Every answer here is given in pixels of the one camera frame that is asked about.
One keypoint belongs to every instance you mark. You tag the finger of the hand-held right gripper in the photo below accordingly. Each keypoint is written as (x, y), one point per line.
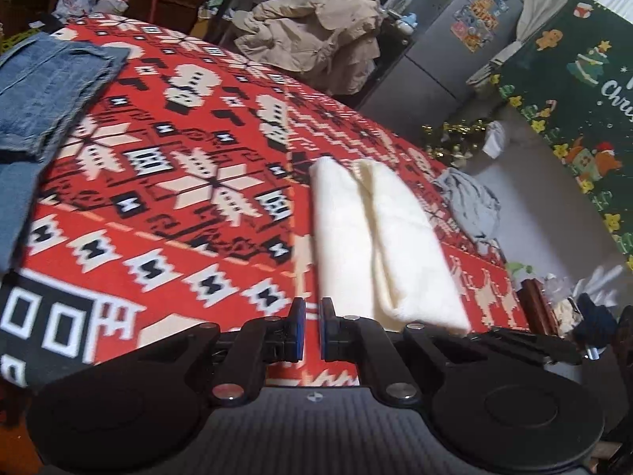
(534, 349)

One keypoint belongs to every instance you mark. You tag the navy clothing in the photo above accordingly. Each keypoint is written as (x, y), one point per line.
(596, 321)

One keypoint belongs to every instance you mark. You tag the blue white toy figure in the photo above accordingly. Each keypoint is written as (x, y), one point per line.
(407, 23)

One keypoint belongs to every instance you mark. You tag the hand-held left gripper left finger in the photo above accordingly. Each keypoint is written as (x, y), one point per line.
(296, 329)

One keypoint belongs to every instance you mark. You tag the blue jeans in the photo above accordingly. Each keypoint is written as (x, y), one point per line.
(44, 89)

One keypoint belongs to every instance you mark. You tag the green festive wall hanging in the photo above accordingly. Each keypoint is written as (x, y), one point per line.
(568, 109)

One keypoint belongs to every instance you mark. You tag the red patterned blanket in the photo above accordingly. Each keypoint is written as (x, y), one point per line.
(148, 217)

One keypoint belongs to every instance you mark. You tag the silver refrigerator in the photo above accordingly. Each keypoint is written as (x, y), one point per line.
(425, 59)

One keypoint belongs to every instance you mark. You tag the grey shirt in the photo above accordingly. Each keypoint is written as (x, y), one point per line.
(470, 203)

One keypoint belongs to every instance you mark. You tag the beige jacket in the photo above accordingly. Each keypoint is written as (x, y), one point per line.
(306, 29)

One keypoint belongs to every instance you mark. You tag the small tinsel tree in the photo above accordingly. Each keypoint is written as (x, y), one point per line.
(452, 141)

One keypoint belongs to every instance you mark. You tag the plain whitish plastic bag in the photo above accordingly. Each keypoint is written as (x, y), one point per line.
(112, 7)

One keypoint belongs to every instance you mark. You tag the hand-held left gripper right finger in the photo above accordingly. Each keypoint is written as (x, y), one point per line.
(325, 329)

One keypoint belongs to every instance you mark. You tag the group of colourful fridge stickers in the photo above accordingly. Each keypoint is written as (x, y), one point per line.
(479, 20)

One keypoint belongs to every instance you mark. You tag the brown wooden box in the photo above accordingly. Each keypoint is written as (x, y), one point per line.
(536, 307)

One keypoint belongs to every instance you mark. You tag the white paper bag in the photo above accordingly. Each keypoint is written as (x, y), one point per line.
(494, 139)

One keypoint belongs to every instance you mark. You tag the green plastic crate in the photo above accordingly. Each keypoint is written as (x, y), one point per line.
(17, 43)

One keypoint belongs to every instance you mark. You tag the white knit vest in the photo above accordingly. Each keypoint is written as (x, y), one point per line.
(385, 237)

